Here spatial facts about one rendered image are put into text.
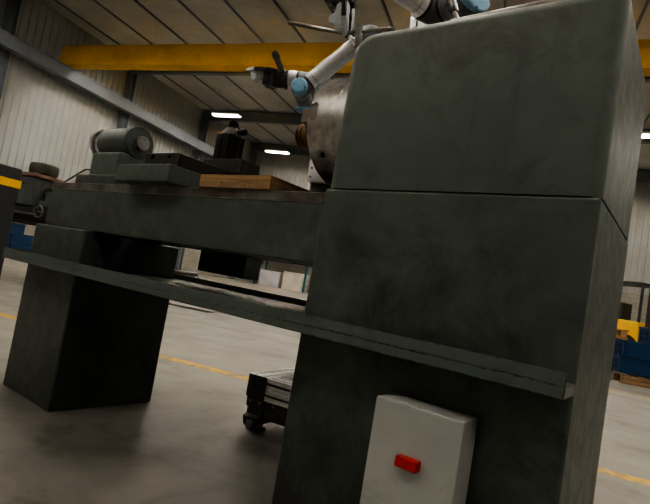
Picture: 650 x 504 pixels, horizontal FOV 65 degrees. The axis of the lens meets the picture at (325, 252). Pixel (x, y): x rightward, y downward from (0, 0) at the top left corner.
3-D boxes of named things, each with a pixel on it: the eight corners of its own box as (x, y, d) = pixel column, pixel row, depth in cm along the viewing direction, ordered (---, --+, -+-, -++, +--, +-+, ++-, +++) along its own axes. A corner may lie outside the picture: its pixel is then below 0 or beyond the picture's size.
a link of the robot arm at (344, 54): (388, 28, 216) (299, 100, 219) (388, 40, 227) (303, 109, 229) (372, 8, 218) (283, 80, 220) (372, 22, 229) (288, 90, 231)
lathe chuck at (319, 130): (388, 192, 160) (396, 90, 157) (329, 184, 134) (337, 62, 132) (364, 191, 165) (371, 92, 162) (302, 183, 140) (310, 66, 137)
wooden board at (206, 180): (341, 216, 168) (343, 204, 169) (269, 189, 140) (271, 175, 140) (274, 211, 186) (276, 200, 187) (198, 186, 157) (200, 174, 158)
